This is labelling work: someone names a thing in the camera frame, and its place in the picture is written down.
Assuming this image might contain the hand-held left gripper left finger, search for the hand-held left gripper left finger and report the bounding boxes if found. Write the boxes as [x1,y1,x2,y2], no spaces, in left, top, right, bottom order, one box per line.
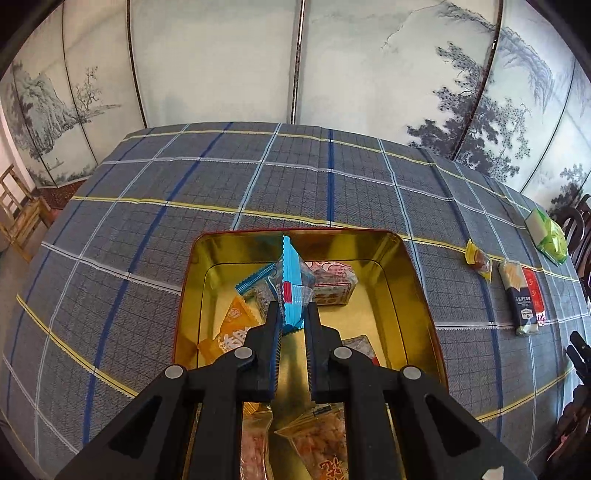
[54,300,283,480]

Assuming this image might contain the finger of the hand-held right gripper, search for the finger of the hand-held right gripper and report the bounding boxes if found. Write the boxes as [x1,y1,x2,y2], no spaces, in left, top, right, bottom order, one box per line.
[567,330,591,370]

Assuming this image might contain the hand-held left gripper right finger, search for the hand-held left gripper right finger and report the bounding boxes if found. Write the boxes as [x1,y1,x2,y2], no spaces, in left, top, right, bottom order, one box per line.
[305,302,539,480]

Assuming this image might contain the blue snack packet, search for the blue snack packet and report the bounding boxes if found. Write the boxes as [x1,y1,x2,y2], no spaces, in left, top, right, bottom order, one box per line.
[279,234,315,334]

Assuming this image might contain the gold metal tin tray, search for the gold metal tin tray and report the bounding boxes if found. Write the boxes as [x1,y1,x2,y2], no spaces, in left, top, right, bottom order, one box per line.
[172,227,448,480]

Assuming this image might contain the clear packet with red print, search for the clear packet with red print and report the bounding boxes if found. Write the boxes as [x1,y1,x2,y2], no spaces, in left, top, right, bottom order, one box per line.
[342,335,382,367]

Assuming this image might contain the clear packet with blue edge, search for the clear packet with blue edge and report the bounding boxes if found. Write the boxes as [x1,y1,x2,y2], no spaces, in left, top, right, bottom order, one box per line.
[235,263,283,319]

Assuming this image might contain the dark wooden chair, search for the dark wooden chair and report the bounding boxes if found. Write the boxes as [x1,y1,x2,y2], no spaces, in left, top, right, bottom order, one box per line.
[561,194,591,261]
[547,383,591,462]

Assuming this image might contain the pink and white snack packet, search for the pink and white snack packet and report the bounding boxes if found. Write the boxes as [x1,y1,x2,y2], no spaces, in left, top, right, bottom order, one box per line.
[302,259,359,308]

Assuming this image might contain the navy and white cracker packet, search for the navy and white cracker packet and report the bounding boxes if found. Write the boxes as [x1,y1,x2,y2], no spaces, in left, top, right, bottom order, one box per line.
[498,260,540,336]

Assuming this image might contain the orange and red snack packet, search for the orange and red snack packet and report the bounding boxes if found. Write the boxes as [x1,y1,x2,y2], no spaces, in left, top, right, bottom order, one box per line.
[274,402,349,480]

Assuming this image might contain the green snack packet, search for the green snack packet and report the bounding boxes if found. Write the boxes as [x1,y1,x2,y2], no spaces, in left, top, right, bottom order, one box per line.
[525,207,570,267]

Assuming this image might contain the yellow candy packet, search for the yellow candy packet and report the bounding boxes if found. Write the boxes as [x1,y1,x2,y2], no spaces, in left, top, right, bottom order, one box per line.
[464,239,494,282]

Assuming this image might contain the grey plaid tablecloth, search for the grey plaid tablecloth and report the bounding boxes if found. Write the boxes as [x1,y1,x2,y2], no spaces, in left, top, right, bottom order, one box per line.
[0,121,591,480]

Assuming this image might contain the light wooden chair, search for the light wooden chair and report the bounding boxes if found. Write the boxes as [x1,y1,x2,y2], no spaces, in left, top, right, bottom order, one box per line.
[0,164,54,264]

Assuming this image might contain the ink painting folding screen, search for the ink painting folding screen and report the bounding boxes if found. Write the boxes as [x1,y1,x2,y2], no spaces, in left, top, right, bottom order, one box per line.
[0,0,591,217]

